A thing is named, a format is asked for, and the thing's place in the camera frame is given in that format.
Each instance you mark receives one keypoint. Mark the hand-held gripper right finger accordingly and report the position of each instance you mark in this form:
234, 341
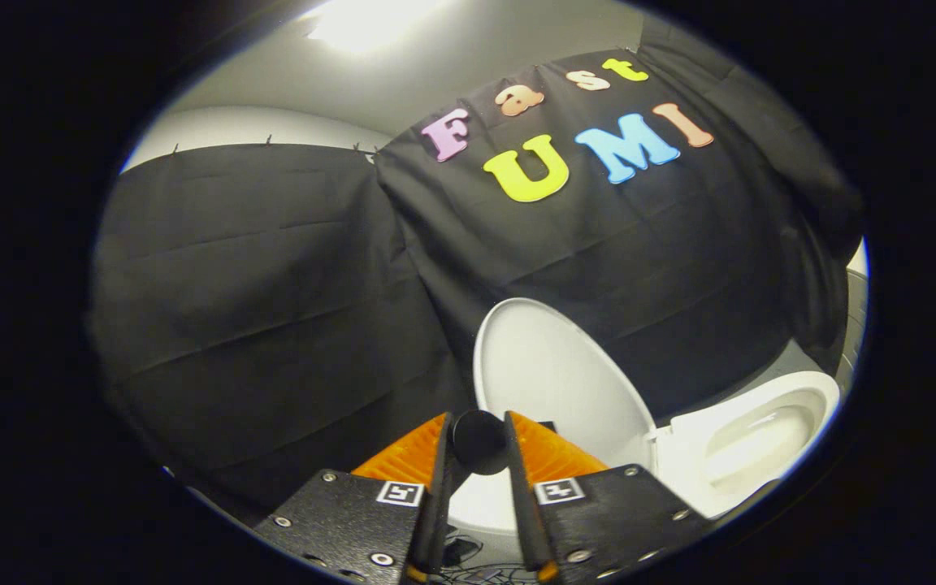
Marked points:
614, 520

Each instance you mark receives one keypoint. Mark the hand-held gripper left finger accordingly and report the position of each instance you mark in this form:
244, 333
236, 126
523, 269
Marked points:
354, 524

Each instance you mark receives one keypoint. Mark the black round lid knob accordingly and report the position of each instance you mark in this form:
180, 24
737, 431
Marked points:
478, 440

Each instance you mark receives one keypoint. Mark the white toilet lid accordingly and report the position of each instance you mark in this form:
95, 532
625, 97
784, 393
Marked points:
557, 374

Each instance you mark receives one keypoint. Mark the white toilet bowl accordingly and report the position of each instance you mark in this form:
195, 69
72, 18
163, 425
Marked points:
760, 439

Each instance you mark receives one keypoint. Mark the black backdrop cloth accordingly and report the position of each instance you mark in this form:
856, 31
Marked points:
273, 309

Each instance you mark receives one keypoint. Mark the large ceiling light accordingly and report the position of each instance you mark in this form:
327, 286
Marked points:
370, 23

